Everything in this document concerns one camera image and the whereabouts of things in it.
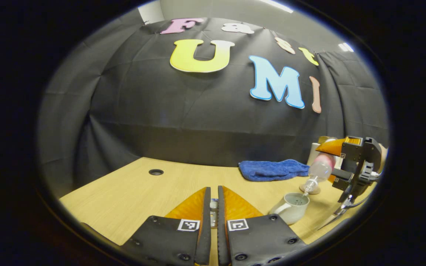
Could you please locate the clear plastic water bottle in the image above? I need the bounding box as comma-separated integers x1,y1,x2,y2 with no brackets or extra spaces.
302,152,336,195

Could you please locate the round cork coaster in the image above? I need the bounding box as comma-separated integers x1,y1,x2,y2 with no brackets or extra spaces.
299,184,321,195

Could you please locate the black backdrop cloth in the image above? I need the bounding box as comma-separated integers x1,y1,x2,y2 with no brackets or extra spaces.
37,17,390,200

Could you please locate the white ceramic teacup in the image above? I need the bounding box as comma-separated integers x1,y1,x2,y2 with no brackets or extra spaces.
270,192,310,225

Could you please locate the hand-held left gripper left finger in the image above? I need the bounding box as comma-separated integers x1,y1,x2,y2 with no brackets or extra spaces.
121,187,212,266

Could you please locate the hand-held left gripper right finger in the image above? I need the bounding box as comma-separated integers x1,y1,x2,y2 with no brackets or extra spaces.
217,185,308,266

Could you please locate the blue folded towel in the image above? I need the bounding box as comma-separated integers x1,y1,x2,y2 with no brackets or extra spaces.
238,159,310,182

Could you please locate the white teacup lid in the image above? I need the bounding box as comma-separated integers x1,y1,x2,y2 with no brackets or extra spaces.
210,199,219,228

